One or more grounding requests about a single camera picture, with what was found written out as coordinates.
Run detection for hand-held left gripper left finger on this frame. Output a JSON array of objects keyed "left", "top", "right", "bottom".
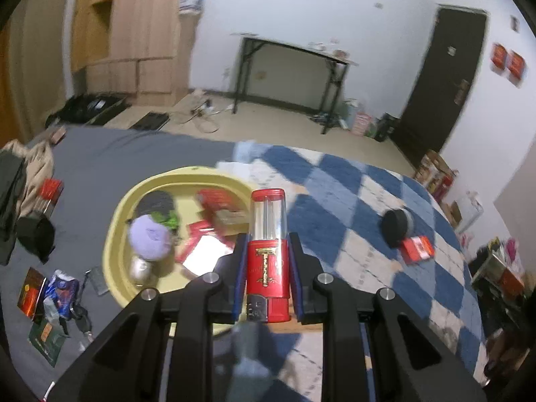
[{"left": 48, "top": 232, "right": 249, "bottom": 402}]

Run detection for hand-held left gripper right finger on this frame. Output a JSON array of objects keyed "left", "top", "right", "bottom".
[{"left": 289, "top": 231, "right": 488, "bottom": 402}]

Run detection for gold cigarette box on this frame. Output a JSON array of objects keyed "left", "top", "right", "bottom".
[{"left": 215, "top": 208, "right": 249, "bottom": 233}]

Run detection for purple plush toy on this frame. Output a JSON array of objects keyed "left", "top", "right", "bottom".
[{"left": 126, "top": 211, "right": 182, "bottom": 262}]

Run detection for silver round tin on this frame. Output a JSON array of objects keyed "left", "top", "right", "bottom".
[{"left": 130, "top": 255, "right": 157, "bottom": 285}]

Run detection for black speckled round sponge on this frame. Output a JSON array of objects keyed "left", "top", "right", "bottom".
[
  {"left": 380, "top": 208, "right": 415, "bottom": 249},
  {"left": 135, "top": 190, "right": 179, "bottom": 220}
]

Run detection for yellow plastic basin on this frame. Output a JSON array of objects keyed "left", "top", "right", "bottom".
[{"left": 103, "top": 166, "right": 262, "bottom": 338}]

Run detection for blue white checkered blanket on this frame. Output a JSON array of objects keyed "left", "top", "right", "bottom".
[{"left": 218, "top": 142, "right": 488, "bottom": 402}]

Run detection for pink bag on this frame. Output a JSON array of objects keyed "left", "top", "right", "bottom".
[{"left": 352, "top": 111, "right": 373, "bottom": 135}]

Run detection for printed carton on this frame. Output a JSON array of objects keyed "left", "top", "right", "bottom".
[{"left": 414, "top": 151, "right": 459, "bottom": 202}]

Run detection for blue foil packet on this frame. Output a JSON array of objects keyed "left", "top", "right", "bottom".
[{"left": 44, "top": 270, "right": 80, "bottom": 319}]

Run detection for black keyboard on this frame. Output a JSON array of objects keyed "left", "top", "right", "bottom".
[{"left": 130, "top": 111, "right": 170, "bottom": 131}]

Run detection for green packet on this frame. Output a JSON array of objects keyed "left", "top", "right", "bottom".
[{"left": 27, "top": 320, "right": 68, "bottom": 367}]

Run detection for colourful pile of things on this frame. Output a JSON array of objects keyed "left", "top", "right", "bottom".
[{"left": 469, "top": 237, "right": 536, "bottom": 302}]

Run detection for red white cigarette box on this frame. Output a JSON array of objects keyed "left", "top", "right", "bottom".
[{"left": 36, "top": 179, "right": 63, "bottom": 214}]

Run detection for black rolled cloth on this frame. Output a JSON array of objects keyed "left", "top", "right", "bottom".
[{"left": 17, "top": 215, "right": 55, "bottom": 262}]

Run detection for black red box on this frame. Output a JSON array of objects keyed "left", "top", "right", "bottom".
[{"left": 17, "top": 267, "right": 47, "bottom": 317}]

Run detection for black floor bag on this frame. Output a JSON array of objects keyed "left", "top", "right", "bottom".
[{"left": 46, "top": 92, "right": 126, "bottom": 126}]

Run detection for beige cloth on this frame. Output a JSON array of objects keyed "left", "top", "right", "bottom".
[{"left": 4, "top": 140, "right": 55, "bottom": 218}]

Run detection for black folding table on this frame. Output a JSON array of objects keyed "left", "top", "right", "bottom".
[{"left": 232, "top": 33, "right": 358, "bottom": 135}]

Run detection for dark wooden door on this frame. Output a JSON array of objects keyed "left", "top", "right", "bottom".
[{"left": 394, "top": 5, "right": 488, "bottom": 164}]

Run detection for wooden wardrobe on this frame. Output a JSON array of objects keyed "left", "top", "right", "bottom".
[{"left": 69, "top": 0, "right": 197, "bottom": 105}]

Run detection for floor cables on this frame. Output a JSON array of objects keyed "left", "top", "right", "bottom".
[{"left": 184, "top": 96, "right": 235, "bottom": 132}]

